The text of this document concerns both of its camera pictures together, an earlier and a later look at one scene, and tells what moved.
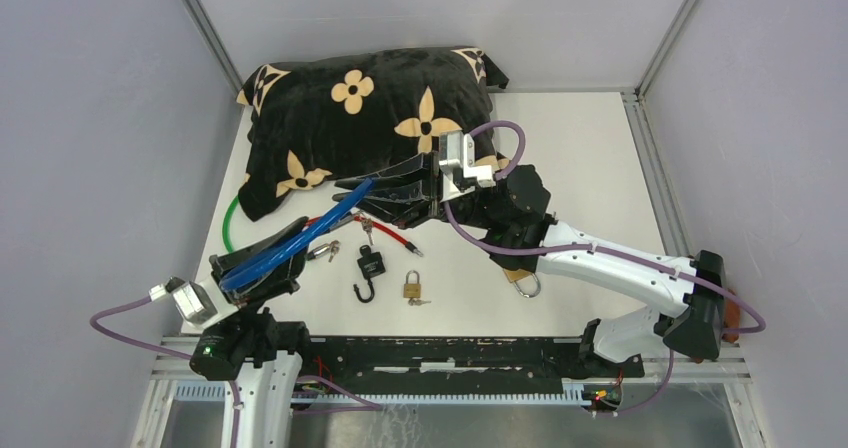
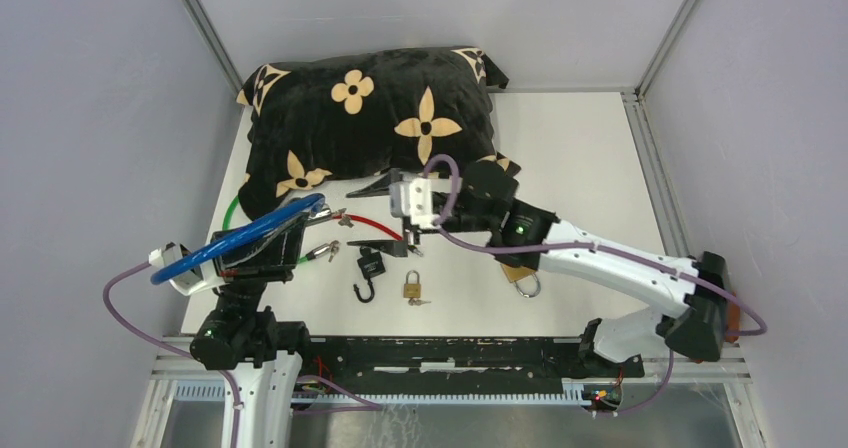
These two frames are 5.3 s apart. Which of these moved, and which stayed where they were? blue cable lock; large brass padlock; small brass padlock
Moved: blue cable lock
Stayed: small brass padlock; large brass padlock
